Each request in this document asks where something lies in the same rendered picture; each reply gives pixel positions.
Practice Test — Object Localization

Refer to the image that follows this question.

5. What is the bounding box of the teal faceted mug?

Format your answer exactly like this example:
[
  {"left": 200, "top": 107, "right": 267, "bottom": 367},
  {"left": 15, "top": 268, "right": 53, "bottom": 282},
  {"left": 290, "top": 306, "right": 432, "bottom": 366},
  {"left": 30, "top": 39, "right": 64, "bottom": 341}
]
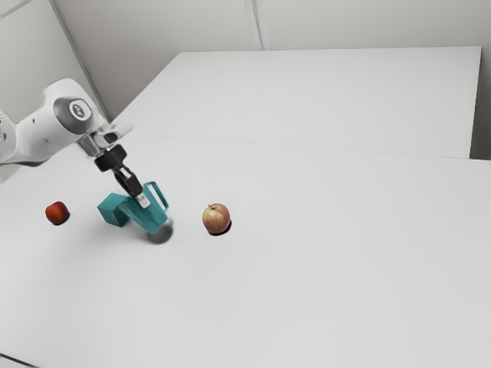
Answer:
[{"left": 118, "top": 181, "right": 170, "bottom": 235}]

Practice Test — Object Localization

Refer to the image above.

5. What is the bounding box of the teal block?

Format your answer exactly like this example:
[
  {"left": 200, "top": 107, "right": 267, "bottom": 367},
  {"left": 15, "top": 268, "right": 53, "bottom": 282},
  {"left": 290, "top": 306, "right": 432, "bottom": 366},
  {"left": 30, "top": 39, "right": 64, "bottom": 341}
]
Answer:
[{"left": 97, "top": 192, "right": 131, "bottom": 228}]

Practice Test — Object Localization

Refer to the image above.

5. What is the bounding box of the small red apple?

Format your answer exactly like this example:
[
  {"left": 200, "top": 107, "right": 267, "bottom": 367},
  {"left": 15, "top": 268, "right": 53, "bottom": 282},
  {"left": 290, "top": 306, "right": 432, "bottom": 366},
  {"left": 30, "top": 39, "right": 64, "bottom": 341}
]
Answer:
[{"left": 44, "top": 200, "right": 71, "bottom": 225}]

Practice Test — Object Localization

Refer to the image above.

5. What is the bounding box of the red yellow apple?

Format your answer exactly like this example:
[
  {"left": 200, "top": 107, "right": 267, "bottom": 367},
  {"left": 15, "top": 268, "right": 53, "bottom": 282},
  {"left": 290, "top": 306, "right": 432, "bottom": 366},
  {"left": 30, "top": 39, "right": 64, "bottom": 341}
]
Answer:
[{"left": 202, "top": 203, "right": 232, "bottom": 235}]

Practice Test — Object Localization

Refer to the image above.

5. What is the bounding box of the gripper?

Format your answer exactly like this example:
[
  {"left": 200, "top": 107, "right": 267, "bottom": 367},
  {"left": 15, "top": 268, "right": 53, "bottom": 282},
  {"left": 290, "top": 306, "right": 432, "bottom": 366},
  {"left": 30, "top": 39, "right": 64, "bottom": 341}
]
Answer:
[{"left": 94, "top": 144, "right": 151, "bottom": 209}]

